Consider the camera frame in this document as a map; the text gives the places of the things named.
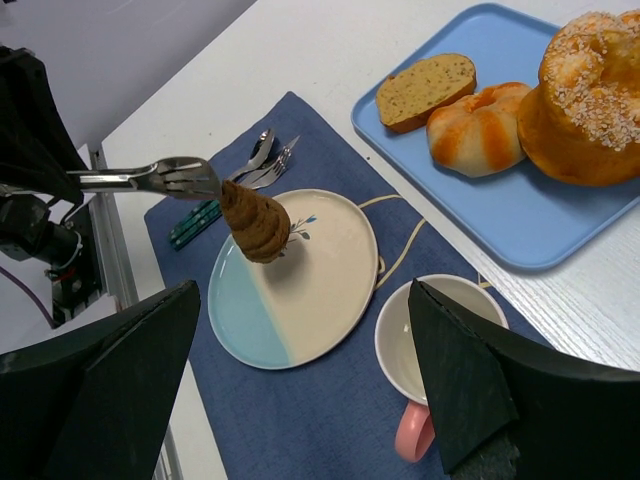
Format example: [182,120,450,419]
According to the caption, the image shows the spoon with green handle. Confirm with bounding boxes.
[169,129,275,251]

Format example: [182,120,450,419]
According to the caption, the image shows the blue cloth placemat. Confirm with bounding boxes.
[143,90,554,480]

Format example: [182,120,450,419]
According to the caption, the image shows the stainless steel tongs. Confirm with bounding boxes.
[67,156,222,200]

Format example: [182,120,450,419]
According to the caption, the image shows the aluminium frame rail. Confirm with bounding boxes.
[89,144,139,311]

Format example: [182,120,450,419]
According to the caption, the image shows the cream and blue plate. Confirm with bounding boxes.
[208,189,379,370]

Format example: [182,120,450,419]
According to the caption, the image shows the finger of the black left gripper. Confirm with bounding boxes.
[1,47,85,204]

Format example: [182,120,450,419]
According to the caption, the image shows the light blue tray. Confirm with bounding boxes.
[351,3,639,271]

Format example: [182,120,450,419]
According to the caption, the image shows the pink mug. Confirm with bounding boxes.
[374,274,509,463]

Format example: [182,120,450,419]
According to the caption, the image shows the sugar-topped tall orange bun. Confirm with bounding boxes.
[517,10,639,187]

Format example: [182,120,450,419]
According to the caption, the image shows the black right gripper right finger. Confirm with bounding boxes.
[408,281,639,479]

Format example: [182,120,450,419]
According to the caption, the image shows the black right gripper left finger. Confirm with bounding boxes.
[1,280,201,479]

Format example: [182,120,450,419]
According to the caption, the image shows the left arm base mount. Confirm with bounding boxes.
[47,204,104,328]

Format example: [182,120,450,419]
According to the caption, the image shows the fork with green handle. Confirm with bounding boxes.
[172,147,294,251]

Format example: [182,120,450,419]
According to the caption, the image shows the orange striped round bun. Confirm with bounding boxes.
[427,82,531,178]

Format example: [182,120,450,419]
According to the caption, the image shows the yellow bread slice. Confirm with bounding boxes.
[375,53,477,134]

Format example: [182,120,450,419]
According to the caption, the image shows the knife with green handle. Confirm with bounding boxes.
[169,134,301,249]

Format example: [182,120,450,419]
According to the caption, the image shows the brown chocolate croissant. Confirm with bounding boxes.
[220,180,291,264]

